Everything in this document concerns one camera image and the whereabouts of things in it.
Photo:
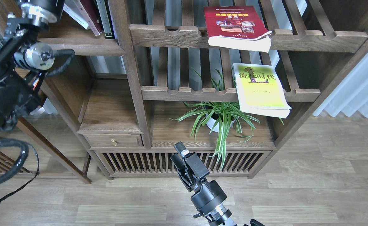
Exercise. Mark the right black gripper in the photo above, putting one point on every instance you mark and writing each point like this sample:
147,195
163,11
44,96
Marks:
208,197

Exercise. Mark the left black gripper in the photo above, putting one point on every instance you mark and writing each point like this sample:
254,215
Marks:
50,10

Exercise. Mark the dark maroon book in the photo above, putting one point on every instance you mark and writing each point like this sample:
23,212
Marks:
89,13

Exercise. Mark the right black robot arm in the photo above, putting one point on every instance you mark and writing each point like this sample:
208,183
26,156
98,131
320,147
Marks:
227,221

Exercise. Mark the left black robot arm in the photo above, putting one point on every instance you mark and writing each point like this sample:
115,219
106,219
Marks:
24,64

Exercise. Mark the white plant pot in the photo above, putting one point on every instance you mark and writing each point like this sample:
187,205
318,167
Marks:
214,125

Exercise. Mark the green spider plant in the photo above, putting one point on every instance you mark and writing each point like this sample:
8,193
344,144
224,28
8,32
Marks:
228,109

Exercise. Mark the dark wooden bookshelf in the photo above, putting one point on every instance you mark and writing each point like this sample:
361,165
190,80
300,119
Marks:
120,96

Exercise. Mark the yellow green book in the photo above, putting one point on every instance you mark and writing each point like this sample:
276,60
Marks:
259,90

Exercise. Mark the red book white pages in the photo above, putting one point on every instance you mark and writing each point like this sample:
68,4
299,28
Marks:
236,27

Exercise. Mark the white curtain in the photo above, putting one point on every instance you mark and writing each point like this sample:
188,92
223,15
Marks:
351,96

